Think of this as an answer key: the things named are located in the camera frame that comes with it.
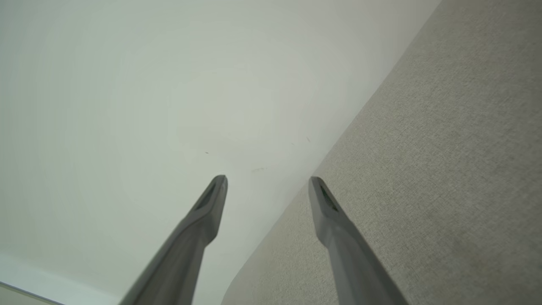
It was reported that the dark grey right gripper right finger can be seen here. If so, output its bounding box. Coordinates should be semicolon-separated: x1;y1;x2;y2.
308;177;409;305

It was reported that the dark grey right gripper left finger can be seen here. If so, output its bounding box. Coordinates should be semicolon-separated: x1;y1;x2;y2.
120;175;228;305

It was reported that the white wall baseboard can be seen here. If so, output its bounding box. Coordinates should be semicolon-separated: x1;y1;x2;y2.
0;253;121;305

